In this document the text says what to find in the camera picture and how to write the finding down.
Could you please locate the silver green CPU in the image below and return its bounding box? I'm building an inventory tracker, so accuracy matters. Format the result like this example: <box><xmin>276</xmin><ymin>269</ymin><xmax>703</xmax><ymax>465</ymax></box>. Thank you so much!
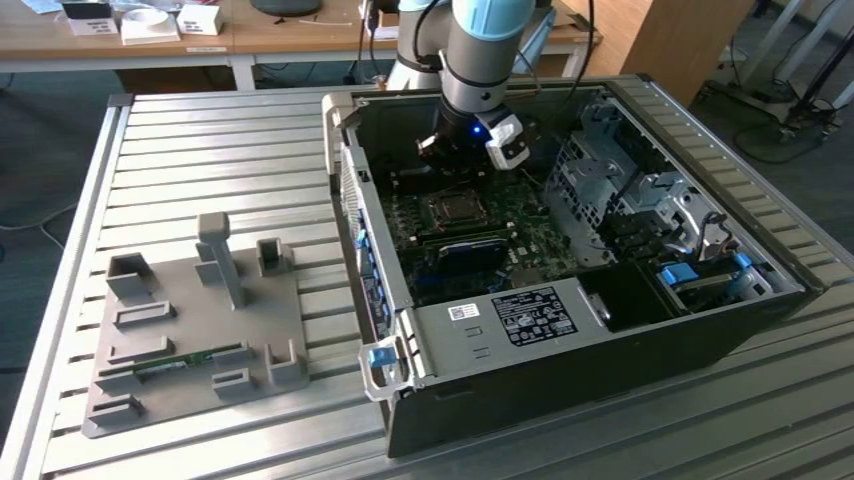
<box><xmin>443</xmin><ymin>198</ymin><xmax>478</xmax><ymax>222</ymax></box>

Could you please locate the metal socket cover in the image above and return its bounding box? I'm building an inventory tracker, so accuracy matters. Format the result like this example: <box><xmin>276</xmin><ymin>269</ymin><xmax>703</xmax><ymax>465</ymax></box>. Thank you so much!
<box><xmin>424</xmin><ymin>193</ymin><xmax>488</xmax><ymax>230</ymax></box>

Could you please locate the CPU socket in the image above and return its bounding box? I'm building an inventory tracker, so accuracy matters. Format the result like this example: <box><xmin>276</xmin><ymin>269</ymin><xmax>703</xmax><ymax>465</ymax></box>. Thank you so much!
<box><xmin>420</xmin><ymin>192</ymin><xmax>492</xmax><ymax>232</ymax></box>

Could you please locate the green RAM stick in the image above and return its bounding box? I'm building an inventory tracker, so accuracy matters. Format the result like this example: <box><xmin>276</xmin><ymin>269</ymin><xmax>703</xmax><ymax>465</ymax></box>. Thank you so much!
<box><xmin>129</xmin><ymin>351</ymin><xmax>219</xmax><ymax>377</ymax></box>
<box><xmin>420</xmin><ymin>225</ymin><xmax>519</xmax><ymax>247</ymax></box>

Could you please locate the green motherboard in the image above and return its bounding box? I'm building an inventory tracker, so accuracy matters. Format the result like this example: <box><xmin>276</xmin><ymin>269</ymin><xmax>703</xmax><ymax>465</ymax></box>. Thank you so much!
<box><xmin>379</xmin><ymin>167</ymin><xmax>622</xmax><ymax>307</ymax></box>

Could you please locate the black graphics card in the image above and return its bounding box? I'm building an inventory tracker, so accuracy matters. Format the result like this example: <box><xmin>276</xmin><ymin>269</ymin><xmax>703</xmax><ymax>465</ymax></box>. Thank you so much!
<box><xmin>430</xmin><ymin>239</ymin><xmax>515</xmax><ymax>284</ymax></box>

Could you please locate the silver drive cage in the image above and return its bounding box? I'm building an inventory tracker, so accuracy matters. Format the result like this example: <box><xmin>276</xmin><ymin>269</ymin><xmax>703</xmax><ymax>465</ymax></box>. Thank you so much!
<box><xmin>543</xmin><ymin>89</ymin><xmax>706</xmax><ymax>264</ymax></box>

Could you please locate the small cardboard box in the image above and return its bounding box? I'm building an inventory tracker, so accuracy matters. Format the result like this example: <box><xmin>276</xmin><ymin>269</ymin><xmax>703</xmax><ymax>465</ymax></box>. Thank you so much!
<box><xmin>372</xmin><ymin>7</ymin><xmax>402</xmax><ymax>41</ymax></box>

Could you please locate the wooden desk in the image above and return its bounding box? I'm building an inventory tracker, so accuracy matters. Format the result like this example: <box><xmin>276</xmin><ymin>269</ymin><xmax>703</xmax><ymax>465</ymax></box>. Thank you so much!
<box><xmin>230</xmin><ymin>0</ymin><xmax>606</xmax><ymax>94</ymax></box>
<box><xmin>0</xmin><ymin>0</ymin><xmax>236</xmax><ymax>76</ymax></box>

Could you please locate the grey power supply unit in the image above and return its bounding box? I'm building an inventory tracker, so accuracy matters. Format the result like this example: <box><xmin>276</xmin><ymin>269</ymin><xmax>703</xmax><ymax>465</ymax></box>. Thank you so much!
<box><xmin>396</xmin><ymin>277</ymin><xmax>613</xmax><ymax>389</ymax></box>

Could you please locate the dark grey round object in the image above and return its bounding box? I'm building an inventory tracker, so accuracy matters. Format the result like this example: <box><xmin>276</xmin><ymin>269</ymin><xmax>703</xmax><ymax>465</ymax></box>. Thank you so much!
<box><xmin>250</xmin><ymin>0</ymin><xmax>322</xmax><ymax>16</ymax></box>

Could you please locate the blue disk carrier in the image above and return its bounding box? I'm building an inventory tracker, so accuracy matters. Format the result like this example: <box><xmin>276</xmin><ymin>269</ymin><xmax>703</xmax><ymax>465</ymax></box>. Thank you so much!
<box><xmin>657</xmin><ymin>263</ymin><xmax>699</xmax><ymax>289</ymax></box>

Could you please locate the white printed box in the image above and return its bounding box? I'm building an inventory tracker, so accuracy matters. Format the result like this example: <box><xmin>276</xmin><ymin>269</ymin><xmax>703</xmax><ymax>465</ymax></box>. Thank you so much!
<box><xmin>176</xmin><ymin>4</ymin><xmax>224</xmax><ymax>36</ymax></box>

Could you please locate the grey parts rack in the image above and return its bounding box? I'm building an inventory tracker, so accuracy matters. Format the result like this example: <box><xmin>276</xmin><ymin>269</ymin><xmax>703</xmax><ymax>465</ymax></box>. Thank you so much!
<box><xmin>79</xmin><ymin>211</ymin><xmax>314</xmax><ymax>440</ymax></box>

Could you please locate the white round bowl stand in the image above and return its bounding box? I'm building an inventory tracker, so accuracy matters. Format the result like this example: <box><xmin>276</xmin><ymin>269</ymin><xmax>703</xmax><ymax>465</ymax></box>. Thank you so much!
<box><xmin>119</xmin><ymin>8</ymin><xmax>182</xmax><ymax>46</ymax></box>

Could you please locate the black grey PC case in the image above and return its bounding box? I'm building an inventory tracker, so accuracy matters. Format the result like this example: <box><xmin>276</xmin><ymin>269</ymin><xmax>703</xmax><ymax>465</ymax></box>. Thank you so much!
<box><xmin>319</xmin><ymin>73</ymin><xmax>835</xmax><ymax>459</ymax></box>

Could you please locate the white box black top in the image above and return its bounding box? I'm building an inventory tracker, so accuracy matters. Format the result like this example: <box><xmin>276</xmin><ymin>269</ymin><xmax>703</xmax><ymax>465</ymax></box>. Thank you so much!
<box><xmin>65</xmin><ymin>2</ymin><xmax>120</xmax><ymax>37</ymax></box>

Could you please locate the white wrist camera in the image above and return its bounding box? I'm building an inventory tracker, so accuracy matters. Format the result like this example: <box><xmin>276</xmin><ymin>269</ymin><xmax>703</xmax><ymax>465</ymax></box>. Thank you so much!
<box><xmin>483</xmin><ymin>112</ymin><xmax>536</xmax><ymax>172</ymax></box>

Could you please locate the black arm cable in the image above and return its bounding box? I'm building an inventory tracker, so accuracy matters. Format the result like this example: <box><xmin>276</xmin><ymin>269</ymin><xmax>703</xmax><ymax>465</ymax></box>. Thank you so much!
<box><xmin>563</xmin><ymin>0</ymin><xmax>599</xmax><ymax>101</ymax></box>

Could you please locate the coloured wire bundle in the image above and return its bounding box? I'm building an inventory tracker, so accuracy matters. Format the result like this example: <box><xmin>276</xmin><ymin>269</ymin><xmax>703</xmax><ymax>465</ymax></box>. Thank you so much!
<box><xmin>693</xmin><ymin>212</ymin><xmax>739</xmax><ymax>264</ymax></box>

